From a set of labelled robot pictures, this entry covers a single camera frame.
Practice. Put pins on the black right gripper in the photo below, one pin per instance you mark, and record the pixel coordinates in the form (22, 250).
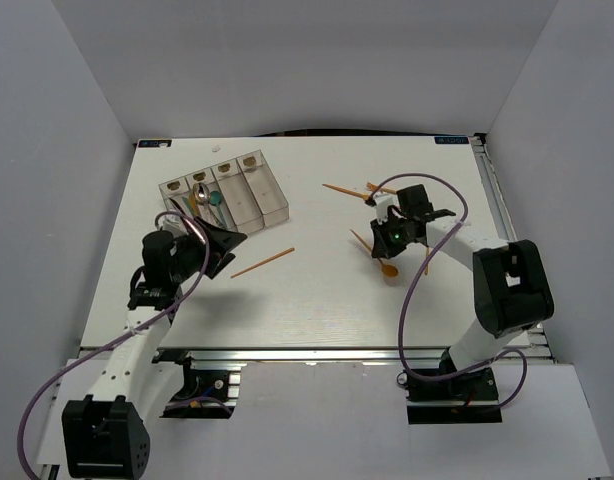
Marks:
(381, 246)

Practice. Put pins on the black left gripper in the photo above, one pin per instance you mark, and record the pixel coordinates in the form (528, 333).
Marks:
(227, 240)

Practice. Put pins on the orange plastic spoon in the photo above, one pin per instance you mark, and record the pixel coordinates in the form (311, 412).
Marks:
(388, 270)

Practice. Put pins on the teal plastic spoon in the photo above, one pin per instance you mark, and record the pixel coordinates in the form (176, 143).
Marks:
(215, 200)

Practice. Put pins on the silver metal spoon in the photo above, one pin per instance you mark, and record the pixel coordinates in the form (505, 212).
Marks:
(201, 198)

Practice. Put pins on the dark iridescent metal knife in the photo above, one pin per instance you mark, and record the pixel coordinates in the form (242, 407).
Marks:
(177, 206)

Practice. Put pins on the iridescent ornate metal spoon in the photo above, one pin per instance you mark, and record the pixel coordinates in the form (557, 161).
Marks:
(213, 215)

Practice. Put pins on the orange plastic knife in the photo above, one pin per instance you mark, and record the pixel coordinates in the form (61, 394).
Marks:
(193, 205)

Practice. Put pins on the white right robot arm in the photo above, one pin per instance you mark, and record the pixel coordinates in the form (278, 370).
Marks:
(511, 291)

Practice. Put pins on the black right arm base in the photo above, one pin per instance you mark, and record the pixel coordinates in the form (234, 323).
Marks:
(470, 399)

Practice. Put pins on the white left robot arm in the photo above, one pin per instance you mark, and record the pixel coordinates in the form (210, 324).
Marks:
(106, 432)

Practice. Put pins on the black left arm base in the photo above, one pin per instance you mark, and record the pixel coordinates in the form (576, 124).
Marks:
(212, 382)

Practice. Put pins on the orange plastic fork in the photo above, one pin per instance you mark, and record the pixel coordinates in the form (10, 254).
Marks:
(345, 191)
(383, 190)

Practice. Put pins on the clear four-compartment organizer tray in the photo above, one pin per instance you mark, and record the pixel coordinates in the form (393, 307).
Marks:
(252, 197)

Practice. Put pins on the blue label sticker right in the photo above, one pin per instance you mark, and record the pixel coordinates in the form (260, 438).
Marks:
(451, 140)

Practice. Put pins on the blue label sticker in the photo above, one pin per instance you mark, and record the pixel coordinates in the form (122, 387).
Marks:
(451, 140)
(154, 143)

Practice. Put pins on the blue label sticker left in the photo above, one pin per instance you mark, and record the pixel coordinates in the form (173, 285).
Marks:
(154, 143)

